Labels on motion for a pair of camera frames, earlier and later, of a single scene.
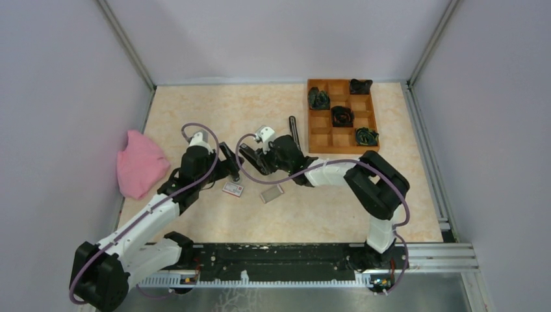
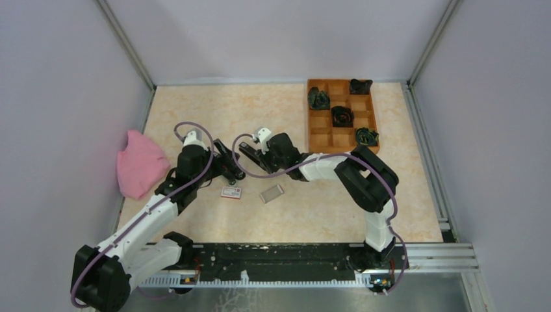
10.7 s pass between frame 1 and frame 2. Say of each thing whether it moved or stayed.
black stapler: moved
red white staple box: moved
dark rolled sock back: stayed
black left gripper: stayed
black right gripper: stayed
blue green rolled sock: stayed
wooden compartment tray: stayed
